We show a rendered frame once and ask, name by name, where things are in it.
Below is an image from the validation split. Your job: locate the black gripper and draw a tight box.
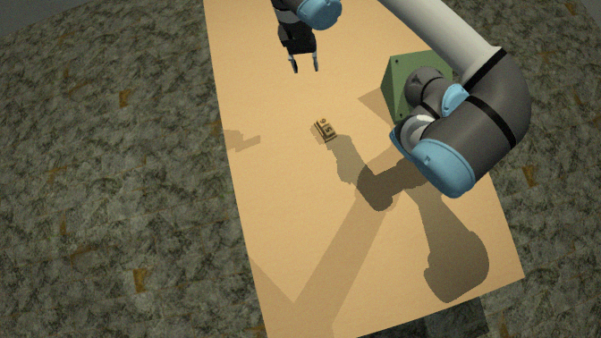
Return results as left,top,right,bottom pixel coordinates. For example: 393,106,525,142
274,9,318,73

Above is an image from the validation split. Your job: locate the beige number cube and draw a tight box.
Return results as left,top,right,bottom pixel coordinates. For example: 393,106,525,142
322,124,335,139
317,116,329,131

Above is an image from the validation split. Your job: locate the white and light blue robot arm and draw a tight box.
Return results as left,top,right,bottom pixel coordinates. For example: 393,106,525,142
271,0,531,199

